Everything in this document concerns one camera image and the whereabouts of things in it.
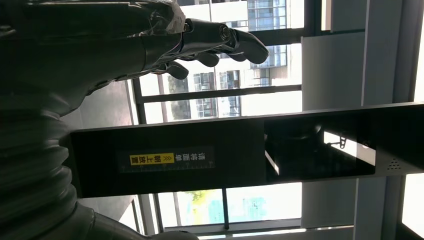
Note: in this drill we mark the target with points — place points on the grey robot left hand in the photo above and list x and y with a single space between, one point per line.
66 49

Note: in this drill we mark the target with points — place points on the black inbound scanner machine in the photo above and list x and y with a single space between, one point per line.
232 149

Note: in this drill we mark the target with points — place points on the yellow black label sticker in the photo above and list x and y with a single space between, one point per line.
152 159

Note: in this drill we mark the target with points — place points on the building outside window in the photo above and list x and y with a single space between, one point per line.
232 76

